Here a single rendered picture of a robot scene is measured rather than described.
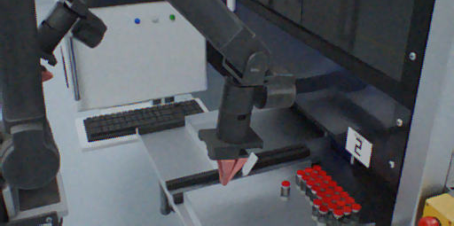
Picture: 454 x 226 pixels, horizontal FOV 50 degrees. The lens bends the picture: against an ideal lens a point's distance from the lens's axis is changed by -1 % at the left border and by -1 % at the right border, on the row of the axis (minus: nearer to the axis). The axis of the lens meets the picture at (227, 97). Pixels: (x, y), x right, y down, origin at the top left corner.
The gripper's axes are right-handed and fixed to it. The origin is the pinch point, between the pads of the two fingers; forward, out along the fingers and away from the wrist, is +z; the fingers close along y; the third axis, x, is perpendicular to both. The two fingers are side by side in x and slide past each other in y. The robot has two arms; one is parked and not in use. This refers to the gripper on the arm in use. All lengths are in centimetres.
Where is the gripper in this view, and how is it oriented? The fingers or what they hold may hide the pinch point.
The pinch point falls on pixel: (223, 180)
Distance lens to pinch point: 90.4
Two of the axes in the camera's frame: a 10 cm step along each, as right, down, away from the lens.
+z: -1.4, 9.1, 3.9
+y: 9.1, -0.3, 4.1
